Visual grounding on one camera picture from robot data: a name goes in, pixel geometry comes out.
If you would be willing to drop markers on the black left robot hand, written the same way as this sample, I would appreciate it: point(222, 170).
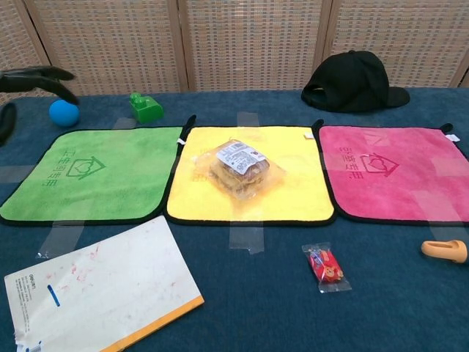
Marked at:
point(33, 82)

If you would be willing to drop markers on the packaged pastry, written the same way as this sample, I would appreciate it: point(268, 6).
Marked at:
point(240, 170)

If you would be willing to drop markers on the green microfibre cloth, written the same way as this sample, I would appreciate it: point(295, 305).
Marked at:
point(91, 172)

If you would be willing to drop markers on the yellow microfibre cloth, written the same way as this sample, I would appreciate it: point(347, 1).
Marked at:
point(289, 183)

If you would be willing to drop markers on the pink microfibre cloth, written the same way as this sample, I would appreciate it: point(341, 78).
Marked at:
point(399, 176)

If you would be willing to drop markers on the blue ball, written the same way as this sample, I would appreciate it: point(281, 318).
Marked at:
point(64, 113)

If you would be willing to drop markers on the green toy brick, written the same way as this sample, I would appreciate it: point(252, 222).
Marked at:
point(146, 108)

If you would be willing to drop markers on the woven folding screen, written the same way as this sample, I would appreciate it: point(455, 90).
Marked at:
point(234, 40)

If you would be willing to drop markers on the white notebook with orange spine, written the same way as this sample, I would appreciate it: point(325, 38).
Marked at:
point(99, 286)

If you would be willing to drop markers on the dark blue table cover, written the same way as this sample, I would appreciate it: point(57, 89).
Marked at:
point(256, 286)

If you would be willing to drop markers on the black baseball cap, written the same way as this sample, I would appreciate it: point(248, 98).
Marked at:
point(351, 84)

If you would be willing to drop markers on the red wrapped candy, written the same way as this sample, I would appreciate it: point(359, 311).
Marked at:
point(325, 268)

